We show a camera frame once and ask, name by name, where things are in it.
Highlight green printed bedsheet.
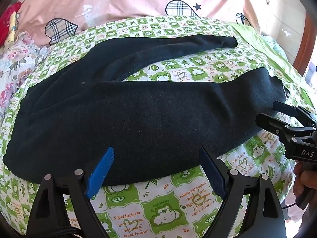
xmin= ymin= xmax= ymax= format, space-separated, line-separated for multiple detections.
xmin=0 ymin=15 xmax=317 ymax=238

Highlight pink quilt with plaid hearts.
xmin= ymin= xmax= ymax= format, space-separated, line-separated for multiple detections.
xmin=15 ymin=0 xmax=263 ymax=47

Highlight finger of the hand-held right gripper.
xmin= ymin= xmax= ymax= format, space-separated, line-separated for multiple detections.
xmin=272 ymin=101 xmax=317 ymax=124
xmin=255 ymin=113 xmax=298 ymax=140

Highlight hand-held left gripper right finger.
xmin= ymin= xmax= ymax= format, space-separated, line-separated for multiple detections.
xmin=199 ymin=146 xmax=288 ymax=238

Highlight black pants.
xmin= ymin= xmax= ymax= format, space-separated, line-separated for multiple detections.
xmin=3 ymin=35 xmax=289 ymax=186

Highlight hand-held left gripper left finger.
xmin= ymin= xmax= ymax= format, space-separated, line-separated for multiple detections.
xmin=26 ymin=146 xmax=116 ymax=238

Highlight plain light green sheet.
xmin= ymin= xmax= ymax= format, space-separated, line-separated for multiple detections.
xmin=230 ymin=22 xmax=295 ymax=80

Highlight floral frilled cloth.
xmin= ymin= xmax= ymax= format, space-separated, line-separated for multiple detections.
xmin=0 ymin=31 xmax=51 ymax=114

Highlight brown wooden frame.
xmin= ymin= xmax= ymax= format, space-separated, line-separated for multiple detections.
xmin=293 ymin=12 xmax=317 ymax=78

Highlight red plush toy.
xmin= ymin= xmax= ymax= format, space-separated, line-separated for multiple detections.
xmin=0 ymin=1 xmax=24 ymax=46

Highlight person's right hand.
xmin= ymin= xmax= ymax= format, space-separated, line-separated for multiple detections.
xmin=293 ymin=162 xmax=317 ymax=204

